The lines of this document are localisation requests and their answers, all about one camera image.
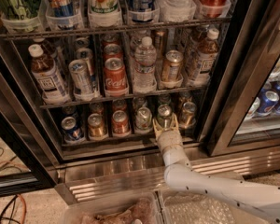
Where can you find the clear bin with bubble wrap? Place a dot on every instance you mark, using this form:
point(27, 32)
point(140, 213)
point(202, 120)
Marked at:
point(188, 208)

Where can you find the clear water bottle front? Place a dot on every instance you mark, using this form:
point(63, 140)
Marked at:
point(144, 64)

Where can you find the fridge right glass door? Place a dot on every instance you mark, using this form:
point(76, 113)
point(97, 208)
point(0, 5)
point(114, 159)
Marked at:
point(249, 53)

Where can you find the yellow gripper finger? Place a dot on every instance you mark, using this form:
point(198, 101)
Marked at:
point(175, 123)
point(157, 128)

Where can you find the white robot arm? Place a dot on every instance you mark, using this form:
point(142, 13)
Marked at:
point(256, 199)

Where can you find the clear bin left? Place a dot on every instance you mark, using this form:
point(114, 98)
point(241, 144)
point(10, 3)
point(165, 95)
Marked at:
point(122, 208)

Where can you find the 7Up can top shelf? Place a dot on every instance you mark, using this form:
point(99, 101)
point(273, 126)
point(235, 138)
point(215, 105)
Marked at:
point(104, 13)

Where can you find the fridge left glass door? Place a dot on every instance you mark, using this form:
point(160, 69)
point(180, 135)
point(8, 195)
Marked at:
point(19, 134)

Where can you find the red Coca-Cola can front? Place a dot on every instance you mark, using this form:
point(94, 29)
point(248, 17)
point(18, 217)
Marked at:
point(116, 83)

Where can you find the blue Pepsi can right fridge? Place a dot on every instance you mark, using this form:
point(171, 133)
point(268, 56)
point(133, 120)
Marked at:
point(268, 100)

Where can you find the water bottle top shelf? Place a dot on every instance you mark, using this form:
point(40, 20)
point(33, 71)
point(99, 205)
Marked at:
point(177, 10)

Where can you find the gold can bottom right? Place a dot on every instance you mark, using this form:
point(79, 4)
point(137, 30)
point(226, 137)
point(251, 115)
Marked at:
point(186, 117)

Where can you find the green can top shelf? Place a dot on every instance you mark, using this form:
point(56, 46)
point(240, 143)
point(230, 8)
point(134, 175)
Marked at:
point(23, 16)

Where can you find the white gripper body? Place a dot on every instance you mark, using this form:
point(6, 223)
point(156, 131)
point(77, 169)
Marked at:
point(170, 138)

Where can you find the Red Bull can top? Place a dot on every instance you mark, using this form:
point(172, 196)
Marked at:
point(63, 14)

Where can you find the silver white can bottom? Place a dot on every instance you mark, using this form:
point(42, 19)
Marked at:
point(143, 120)

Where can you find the tea bottle right front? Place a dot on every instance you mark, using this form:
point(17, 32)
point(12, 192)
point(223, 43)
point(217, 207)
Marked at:
point(203, 58)

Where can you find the blue Pepsi can front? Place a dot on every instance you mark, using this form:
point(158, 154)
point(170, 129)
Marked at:
point(72, 131)

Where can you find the gold can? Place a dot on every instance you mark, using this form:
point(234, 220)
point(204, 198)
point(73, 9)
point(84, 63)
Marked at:
point(96, 126)
point(186, 117)

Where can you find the red can bottom front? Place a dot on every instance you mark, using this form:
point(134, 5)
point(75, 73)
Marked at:
point(120, 123)

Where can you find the green soda can front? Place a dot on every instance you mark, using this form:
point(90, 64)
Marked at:
point(165, 116)

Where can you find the gold can middle shelf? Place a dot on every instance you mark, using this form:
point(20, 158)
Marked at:
point(171, 69)

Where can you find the blue can top shelf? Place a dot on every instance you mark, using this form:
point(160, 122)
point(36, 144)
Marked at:
point(141, 11)

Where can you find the tea bottle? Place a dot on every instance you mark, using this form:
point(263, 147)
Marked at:
point(203, 58)
point(48, 76)

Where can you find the tea bottle left front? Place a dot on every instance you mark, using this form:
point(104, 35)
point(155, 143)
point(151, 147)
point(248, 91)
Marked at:
point(48, 76)

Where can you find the fridge glass door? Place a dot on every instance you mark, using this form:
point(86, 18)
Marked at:
point(19, 134)
point(249, 53)

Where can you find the gold can bottom left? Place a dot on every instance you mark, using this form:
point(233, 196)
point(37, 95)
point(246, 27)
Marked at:
point(96, 126)

